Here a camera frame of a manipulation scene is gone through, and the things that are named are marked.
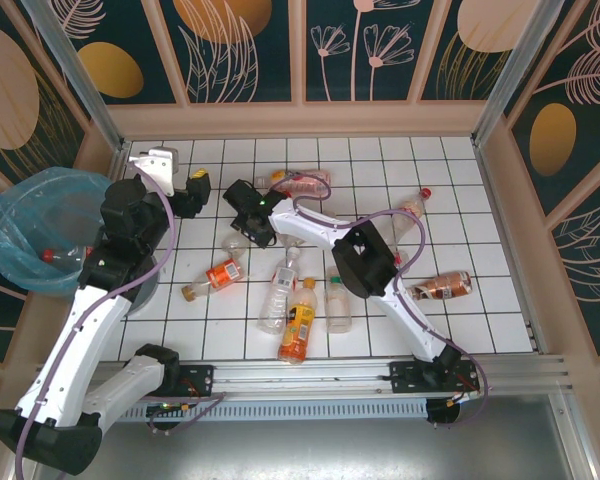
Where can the wall panel with orange circle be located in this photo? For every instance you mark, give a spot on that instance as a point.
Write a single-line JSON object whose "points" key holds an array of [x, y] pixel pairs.
{"points": [[275, 60]]}

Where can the aluminium corner post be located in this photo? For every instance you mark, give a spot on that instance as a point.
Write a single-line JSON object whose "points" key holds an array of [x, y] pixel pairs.
{"points": [[514, 75], [77, 75]]}

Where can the orange label clear bottle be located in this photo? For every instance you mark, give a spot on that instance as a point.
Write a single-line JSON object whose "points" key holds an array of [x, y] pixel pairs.
{"points": [[222, 274]]}

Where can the crushed clear plastic bottle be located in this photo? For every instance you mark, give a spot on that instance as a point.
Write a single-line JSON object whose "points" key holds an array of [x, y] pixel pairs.
{"points": [[235, 245]]}

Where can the copper label plastic bottle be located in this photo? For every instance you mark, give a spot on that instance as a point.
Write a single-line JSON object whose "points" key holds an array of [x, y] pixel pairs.
{"points": [[445, 286]]}

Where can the pink label plastic bottle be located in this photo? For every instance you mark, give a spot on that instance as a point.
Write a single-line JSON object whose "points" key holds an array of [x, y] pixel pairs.
{"points": [[310, 177]]}

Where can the grey sheet metal base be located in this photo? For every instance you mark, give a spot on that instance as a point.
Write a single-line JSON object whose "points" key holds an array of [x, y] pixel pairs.
{"points": [[330, 450]]}

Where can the orange juice plastic bottle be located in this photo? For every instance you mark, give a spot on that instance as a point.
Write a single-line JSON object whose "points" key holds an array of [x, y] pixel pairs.
{"points": [[297, 325]]}

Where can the wall panel with pale circle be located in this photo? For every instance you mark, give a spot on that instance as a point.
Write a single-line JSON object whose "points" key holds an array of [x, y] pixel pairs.
{"points": [[485, 25]]}

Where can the wall panel with golden oval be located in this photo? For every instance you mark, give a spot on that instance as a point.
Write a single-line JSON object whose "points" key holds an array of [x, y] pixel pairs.
{"points": [[130, 25], [552, 140]]}

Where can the wall panel with pink leaves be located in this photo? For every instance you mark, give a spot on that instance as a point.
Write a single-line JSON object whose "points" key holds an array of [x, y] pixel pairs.
{"points": [[595, 250]]}

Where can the grey metal bin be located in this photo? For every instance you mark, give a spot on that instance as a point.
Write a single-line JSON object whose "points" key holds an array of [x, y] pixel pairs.
{"points": [[145, 295]]}

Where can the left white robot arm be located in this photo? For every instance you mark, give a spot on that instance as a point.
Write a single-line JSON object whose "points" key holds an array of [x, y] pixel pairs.
{"points": [[80, 340]]}

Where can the wall panel with pink flowers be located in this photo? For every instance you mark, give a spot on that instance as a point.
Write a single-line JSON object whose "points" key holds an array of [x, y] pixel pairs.
{"points": [[340, 75]]}

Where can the whitish bottle with green cap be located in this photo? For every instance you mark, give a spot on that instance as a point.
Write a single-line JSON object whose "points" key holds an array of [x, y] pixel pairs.
{"points": [[338, 305]]}

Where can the aluminium table edge rail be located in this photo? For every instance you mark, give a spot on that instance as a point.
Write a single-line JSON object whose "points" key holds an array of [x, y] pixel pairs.
{"points": [[510, 250], [120, 160]]}

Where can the clear bottle with red cap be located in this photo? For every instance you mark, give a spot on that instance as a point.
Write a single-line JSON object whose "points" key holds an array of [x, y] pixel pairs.
{"points": [[410, 210], [67, 256]]}

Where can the clear bottle with white cap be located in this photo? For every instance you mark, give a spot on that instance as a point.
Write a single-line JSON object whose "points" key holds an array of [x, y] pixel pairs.
{"points": [[280, 295]]}

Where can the wall panel with large pale disc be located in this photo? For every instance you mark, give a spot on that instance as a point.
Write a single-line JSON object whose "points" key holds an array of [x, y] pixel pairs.
{"points": [[10, 90]]}

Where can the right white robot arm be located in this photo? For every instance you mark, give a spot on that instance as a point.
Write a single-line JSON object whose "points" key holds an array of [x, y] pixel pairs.
{"points": [[415, 320]]}

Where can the blue plastic bin liner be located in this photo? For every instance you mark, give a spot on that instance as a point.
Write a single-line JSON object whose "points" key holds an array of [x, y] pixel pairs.
{"points": [[10, 270]]}

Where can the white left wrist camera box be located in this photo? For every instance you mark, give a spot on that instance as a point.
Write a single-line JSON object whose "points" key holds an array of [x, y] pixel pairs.
{"points": [[157, 165]]}

